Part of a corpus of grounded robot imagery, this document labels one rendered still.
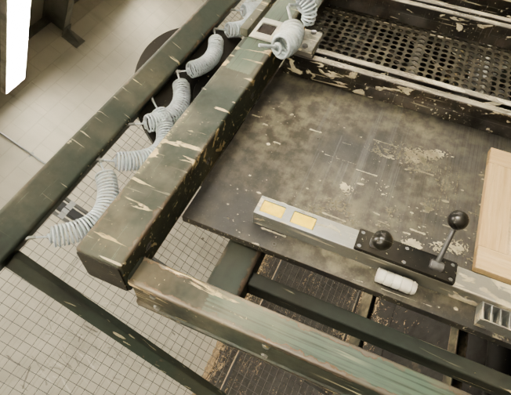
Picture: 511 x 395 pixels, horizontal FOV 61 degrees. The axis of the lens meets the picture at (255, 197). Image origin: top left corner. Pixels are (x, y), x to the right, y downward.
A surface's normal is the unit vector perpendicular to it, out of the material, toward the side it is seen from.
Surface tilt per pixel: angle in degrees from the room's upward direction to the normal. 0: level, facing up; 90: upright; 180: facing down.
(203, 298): 60
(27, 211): 90
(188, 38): 90
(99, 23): 90
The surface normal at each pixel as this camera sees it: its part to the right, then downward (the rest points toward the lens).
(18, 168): 0.47, -0.33
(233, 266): 0.04, -0.61
